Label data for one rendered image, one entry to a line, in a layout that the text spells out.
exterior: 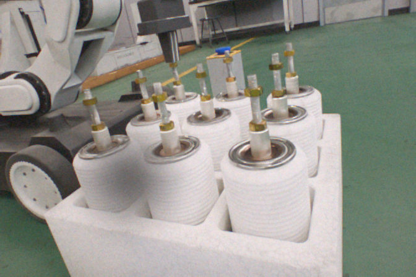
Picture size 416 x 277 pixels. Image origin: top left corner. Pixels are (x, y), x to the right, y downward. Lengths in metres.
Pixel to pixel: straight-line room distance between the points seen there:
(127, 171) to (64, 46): 0.49
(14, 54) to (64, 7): 1.98
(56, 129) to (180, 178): 0.50
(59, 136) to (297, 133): 0.55
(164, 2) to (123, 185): 0.34
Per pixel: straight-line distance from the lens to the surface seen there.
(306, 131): 0.40
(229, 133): 0.44
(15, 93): 1.04
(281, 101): 0.41
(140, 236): 0.37
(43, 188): 0.78
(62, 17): 0.81
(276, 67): 0.40
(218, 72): 0.72
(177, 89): 0.61
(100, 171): 0.41
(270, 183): 0.29
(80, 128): 0.79
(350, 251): 0.57
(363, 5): 5.43
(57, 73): 0.94
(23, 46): 2.81
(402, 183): 0.75
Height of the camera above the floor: 0.40
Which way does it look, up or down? 19 degrees down
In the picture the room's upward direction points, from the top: 10 degrees counter-clockwise
